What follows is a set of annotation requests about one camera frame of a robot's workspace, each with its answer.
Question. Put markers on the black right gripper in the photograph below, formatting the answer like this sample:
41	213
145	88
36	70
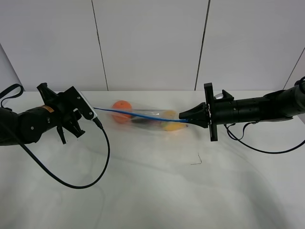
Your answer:
220	111

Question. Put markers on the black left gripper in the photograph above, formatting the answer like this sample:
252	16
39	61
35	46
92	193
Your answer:
69	108

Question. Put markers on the clear zip bag blue seal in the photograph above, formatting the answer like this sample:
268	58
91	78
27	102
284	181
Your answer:
139	110

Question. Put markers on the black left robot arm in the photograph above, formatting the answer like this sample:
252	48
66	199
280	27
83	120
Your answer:
29	125

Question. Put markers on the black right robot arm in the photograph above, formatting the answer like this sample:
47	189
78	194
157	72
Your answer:
277	106

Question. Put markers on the yellow fruit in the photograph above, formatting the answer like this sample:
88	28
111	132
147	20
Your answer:
171	126

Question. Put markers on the orange fruit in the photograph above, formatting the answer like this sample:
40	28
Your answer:
124	106

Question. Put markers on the dark purple fruit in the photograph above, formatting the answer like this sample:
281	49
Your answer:
143	122

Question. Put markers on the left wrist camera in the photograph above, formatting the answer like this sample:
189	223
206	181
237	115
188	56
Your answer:
91	112

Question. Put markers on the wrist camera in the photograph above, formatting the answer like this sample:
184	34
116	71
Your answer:
219	96
91	112

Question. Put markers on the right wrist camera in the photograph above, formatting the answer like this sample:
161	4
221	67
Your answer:
219	96

